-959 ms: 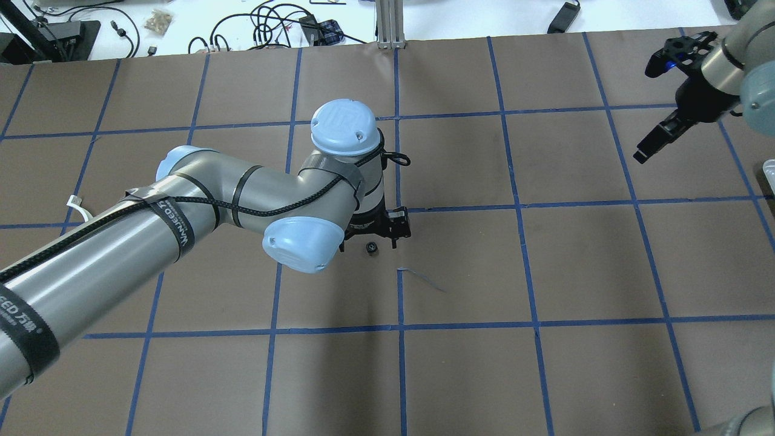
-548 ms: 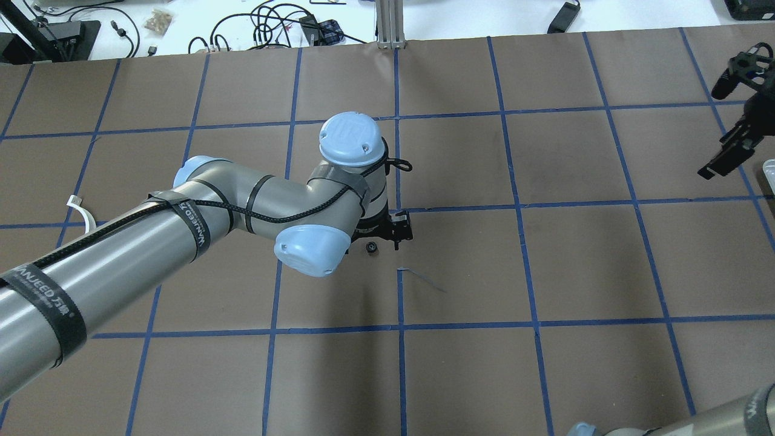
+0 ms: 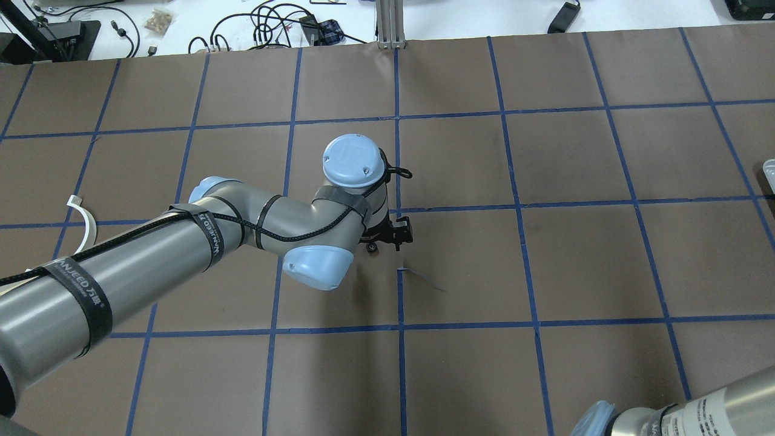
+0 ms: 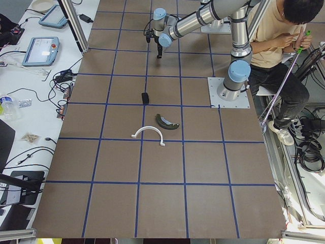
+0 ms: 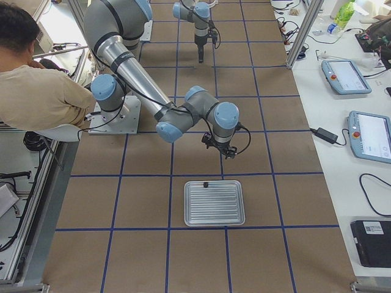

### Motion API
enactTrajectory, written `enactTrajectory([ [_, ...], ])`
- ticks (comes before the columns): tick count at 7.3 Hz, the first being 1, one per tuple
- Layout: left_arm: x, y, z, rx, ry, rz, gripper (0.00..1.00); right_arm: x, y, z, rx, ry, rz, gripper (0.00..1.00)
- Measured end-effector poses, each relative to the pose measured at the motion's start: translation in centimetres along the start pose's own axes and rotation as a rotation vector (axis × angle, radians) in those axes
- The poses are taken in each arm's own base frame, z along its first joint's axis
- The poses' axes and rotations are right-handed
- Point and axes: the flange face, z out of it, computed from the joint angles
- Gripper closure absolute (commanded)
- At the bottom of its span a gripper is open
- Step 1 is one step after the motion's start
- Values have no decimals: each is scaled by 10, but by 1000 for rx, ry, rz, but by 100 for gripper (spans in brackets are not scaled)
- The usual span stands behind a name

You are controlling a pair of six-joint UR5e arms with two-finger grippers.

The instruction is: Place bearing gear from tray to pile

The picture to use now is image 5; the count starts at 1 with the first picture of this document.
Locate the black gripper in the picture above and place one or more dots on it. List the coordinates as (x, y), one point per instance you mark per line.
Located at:
(200, 40)
(220, 145)

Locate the far blue teach pendant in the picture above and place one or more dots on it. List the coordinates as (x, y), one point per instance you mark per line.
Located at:
(344, 77)

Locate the black power adapter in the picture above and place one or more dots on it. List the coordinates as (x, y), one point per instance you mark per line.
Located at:
(324, 135)

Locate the person in beige shirt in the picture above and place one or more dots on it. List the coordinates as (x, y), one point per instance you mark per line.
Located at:
(34, 98)

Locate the blue teach pendant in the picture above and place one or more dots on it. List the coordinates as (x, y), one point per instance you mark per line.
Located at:
(369, 136)
(344, 77)

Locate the near blue teach pendant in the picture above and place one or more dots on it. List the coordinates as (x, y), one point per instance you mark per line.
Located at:
(369, 136)

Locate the silver ribbed metal tray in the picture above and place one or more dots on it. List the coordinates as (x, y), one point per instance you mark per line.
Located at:
(220, 204)

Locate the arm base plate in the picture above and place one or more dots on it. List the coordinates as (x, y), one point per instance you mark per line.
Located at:
(124, 121)

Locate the black laptop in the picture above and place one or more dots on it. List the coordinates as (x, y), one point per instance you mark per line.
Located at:
(372, 240)

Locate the aluminium frame post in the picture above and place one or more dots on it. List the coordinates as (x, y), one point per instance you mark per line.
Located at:
(304, 30)

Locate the plastic water bottle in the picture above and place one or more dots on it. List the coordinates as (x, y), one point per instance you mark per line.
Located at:
(342, 17)

